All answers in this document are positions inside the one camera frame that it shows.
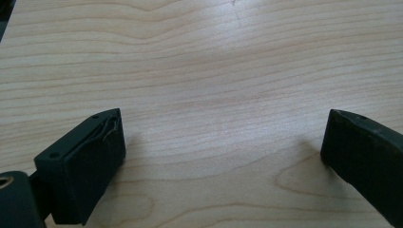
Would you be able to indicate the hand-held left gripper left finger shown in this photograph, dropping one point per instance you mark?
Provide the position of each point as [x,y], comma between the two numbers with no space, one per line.
[82,171]

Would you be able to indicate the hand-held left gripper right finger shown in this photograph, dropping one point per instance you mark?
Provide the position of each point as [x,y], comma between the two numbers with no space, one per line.
[364,152]

